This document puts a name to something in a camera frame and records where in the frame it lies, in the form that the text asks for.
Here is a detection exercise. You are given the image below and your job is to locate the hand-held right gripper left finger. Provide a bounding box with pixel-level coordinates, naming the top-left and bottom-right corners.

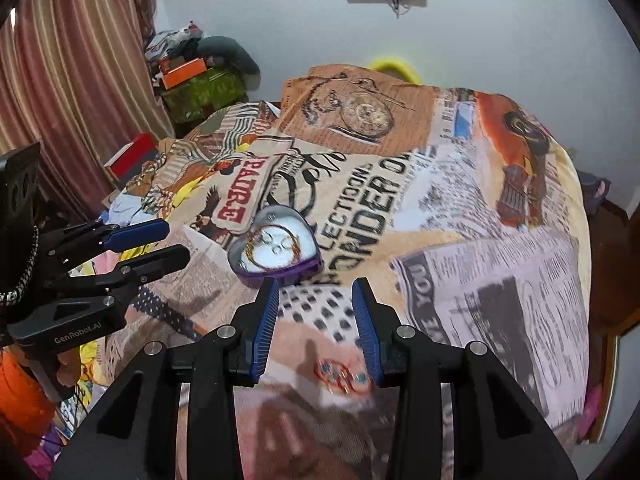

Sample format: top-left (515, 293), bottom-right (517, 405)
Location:
top-left (50, 277), bottom-right (281, 480)

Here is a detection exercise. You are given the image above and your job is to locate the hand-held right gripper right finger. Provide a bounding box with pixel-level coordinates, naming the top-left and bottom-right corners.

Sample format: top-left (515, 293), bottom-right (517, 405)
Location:
top-left (351, 277), bottom-right (581, 480)

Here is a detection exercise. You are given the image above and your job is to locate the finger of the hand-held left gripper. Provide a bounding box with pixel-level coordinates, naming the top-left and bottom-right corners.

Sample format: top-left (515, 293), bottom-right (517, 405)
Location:
top-left (42, 244), bottom-right (192, 307)
top-left (46, 218), bottom-right (171, 262)

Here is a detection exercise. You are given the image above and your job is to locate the purple heart-shaped jewelry box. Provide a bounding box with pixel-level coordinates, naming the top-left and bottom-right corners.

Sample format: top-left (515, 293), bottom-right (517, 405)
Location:
top-left (227, 205), bottom-right (322, 288)

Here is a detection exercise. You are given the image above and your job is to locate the red beaded bracelet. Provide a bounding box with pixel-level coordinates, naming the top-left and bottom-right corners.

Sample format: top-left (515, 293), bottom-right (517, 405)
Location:
top-left (314, 359), bottom-right (373, 395)

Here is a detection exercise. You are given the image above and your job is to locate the gold bracelet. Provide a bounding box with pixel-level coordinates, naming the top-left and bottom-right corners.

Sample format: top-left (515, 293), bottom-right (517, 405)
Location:
top-left (248, 225), bottom-right (301, 269)

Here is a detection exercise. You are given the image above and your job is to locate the red box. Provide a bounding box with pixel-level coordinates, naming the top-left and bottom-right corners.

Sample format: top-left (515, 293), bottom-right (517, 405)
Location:
top-left (103, 133), bottom-right (157, 181)

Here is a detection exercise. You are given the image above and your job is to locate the printed blanket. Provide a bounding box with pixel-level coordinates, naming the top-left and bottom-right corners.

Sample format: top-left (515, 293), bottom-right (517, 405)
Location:
top-left (65, 64), bottom-right (593, 480)

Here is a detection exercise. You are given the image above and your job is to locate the green patterned box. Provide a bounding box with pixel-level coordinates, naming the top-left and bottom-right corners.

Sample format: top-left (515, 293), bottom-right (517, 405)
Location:
top-left (162, 67), bottom-right (247, 123)

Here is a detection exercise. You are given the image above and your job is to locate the orange box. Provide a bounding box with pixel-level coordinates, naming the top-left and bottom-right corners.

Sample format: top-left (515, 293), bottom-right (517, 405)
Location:
top-left (161, 57), bottom-right (207, 88)

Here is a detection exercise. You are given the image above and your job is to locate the striped brown curtain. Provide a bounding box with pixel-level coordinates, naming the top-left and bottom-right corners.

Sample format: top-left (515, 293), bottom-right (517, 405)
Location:
top-left (0, 0), bottom-right (176, 211)

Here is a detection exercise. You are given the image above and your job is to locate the dark bag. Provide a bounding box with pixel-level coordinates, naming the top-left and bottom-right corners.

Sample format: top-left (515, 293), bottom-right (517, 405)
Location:
top-left (575, 170), bottom-right (612, 216)

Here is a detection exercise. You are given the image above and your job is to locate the black white braided cord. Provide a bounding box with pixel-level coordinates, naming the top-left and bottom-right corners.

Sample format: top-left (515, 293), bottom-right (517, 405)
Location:
top-left (0, 225), bottom-right (40, 308)

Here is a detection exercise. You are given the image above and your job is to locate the yellow ring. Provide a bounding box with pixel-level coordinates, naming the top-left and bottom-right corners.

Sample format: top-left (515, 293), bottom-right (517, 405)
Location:
top-left (370, 57), bottom-right (421, 82)

